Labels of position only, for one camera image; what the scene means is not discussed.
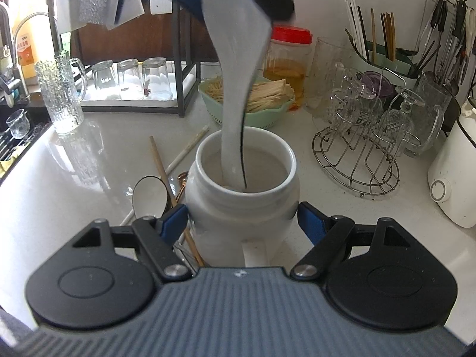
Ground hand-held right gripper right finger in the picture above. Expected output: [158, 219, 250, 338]
[290, 201, 410, 282]

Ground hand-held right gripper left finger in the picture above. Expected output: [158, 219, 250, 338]
[72, 204, 192, 282]

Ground copper spoon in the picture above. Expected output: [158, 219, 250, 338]
[176, 171, 190, 209]

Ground wooden-handled utensil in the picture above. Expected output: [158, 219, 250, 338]
[149, 136, 205, 267]

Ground white ceramic mug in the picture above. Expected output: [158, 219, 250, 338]
[185, 126, 301, 268]

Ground white long-handled utensil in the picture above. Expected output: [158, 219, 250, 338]
[118, 124, 211, 227]

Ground hanging kitchen utensils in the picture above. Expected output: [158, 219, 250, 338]
[413, 0, 476, 86]

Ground white plastic box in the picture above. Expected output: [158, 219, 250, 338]
[149, 0, 173, 15]
[56, 0, 88, 32]
[106, 0, 145, 30]

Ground wooden cutting board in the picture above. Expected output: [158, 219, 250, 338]
[71, 7, 220, 64]

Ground red-lidded plastic jar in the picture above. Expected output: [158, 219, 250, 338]
[263, 26, 314, 111]

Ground black metal shelf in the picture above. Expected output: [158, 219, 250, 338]
[46, 0, 198, 118]

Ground bubble-textured clear sheet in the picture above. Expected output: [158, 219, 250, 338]
[80, 0, 120, 26]

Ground tall clear glass pitcher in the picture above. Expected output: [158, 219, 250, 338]
[307, 37, 358, 120]

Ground clear glass tumbler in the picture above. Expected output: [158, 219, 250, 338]
[142, 57, 172, 101]
[90, 60, 120, 101]
[117, 59, 145, 100]

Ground dried bean curd sticks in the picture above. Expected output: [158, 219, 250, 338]
[203, 76, 294, 114]

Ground green plastic basket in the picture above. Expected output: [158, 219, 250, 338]
[198, 76, 296, 127]

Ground upturned glasses on tray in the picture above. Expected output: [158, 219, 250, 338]
[80, 60, 196, 107]

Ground green utensil caddy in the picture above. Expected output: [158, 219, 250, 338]
[344, 28, 422, 90]

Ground clear glass goblet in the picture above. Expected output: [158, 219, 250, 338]
[335, 68, 383, 127]
[375, 89, 426, 157]

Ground purple glass cup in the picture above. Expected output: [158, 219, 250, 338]
[357, 71, 395, 99]

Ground white electric cooker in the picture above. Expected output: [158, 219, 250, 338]
[428, 97, 476, 229]

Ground slim curved faucet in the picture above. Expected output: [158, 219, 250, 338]
[13, 12, 62, 53]

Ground tall textured glass jug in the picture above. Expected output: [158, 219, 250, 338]
[403, 74, 452, 159]

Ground textured glass beer mug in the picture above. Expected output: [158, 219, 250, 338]
[35, 51, 89, 135]

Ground yellow plastic bottle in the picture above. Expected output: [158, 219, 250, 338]
[15, 13, 56, 79]

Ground black kitchen sink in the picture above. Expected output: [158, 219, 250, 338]
[0, 93, 54, 187]

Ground pull-down kitchen faucet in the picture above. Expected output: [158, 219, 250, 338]
[0, 2, 30, 95]

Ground small patterned glass cup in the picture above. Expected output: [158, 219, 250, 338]
[5, 109, 29, 139]

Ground metal wire glass rack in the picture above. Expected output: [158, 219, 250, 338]
[311, 67, 422, 198]

